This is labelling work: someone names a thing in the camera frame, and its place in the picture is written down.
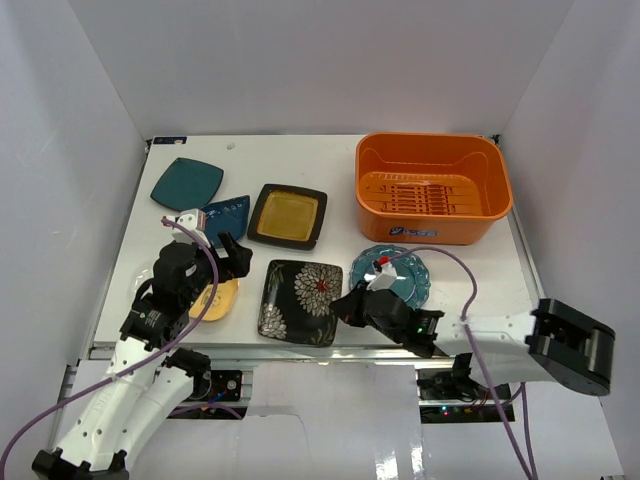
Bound teal scalloped round plate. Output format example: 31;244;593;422
349;244;431;308

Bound black floral square plate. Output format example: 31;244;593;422
257;259;343;347

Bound black and amber square plate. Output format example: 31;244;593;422
246;183;328;251

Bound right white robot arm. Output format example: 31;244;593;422
330;286;616;399

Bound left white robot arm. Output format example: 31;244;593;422
32;233;253;479

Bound orange plastic bin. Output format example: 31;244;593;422
355;132;513;246

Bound yellow rounded plate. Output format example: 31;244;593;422
189;279;239;322

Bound dark blue shell plate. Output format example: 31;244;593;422
202;195;250;249

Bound teal square plate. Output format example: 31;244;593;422
150;157;224;211

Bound blue table label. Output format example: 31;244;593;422
151;136;188;145

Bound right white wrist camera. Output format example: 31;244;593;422
367;256;405;291

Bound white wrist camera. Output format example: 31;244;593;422
367;256;405;291
163;209;211;247

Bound aluminium table front rail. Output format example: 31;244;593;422
87;344;461;362

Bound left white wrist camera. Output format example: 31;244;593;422
163;209;211;247

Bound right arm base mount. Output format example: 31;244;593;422
416;368;491;404

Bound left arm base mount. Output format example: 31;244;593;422
188;370;243;402

